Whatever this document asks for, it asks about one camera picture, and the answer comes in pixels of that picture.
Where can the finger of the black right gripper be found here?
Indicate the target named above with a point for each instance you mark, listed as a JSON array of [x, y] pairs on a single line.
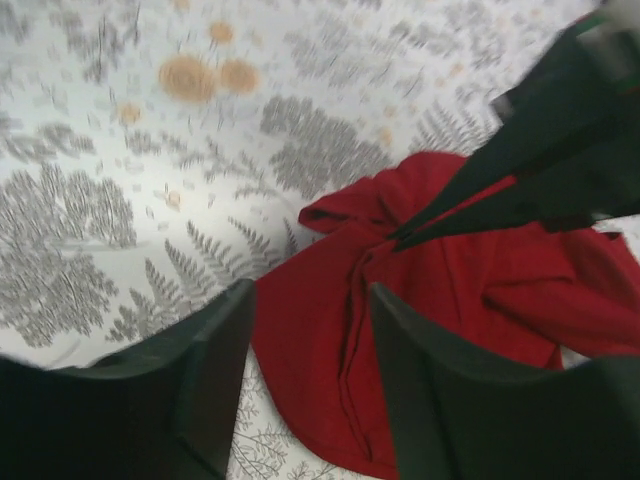
[[578, 107], [560, 199]]

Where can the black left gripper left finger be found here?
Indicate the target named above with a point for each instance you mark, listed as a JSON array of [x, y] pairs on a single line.
[[164, 408]]

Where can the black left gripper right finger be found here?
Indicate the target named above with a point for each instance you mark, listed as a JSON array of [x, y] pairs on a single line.
[[458, 411]]

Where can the red t shirt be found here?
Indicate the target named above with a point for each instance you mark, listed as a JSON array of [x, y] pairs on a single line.
[[522, 293]]

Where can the floral patterned table mat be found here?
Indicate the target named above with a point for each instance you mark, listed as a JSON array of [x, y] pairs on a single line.
[[153, 153]]

